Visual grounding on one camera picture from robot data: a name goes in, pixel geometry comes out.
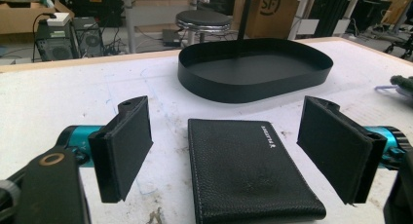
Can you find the black oval metal tray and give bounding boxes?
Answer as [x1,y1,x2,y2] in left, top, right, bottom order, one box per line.
[177,37,335,104]

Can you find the white table leg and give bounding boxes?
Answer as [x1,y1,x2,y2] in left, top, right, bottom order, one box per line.
[122,0,137,55]

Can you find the black computer tower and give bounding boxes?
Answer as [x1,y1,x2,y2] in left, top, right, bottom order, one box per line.
[71,17,105,58]

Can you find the black leather wallet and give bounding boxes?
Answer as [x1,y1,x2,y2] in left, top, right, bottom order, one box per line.
[187,118,327,224]

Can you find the open cardboard box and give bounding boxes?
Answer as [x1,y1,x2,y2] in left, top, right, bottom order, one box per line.
[0,0,75,35]

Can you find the white power adapter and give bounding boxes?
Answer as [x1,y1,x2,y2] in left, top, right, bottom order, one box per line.
[46,12,72,27]

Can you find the black chair base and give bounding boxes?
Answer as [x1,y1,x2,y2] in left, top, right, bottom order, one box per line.
[384,32,413,60]

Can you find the pale purple cord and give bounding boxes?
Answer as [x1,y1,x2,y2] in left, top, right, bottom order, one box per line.
[374,84,413,99]

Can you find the white metal stand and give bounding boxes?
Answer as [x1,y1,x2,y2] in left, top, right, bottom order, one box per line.
[286,0,320,41]

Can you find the printed cardboard box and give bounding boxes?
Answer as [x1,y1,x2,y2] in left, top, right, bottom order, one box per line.
[231,0,305,40]

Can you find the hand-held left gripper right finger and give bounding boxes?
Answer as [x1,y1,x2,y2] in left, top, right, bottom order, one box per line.
[296,95,404,205]

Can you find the black metal frame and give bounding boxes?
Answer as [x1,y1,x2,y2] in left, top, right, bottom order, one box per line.
[313,0,354,39]

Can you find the black round stool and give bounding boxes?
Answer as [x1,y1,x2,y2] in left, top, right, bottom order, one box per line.
[174,9,234,45]

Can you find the dark green object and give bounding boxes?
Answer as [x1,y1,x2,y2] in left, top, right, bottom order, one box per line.
[390,74,413,94]

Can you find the black stand pole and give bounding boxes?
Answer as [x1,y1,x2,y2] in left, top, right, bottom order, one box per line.
[236,0,255,42]

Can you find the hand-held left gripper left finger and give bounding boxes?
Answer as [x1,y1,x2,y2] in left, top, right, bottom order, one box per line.
[57,95,154,205]

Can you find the black flat device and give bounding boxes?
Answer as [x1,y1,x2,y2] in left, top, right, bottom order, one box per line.
[162,28,182,48]

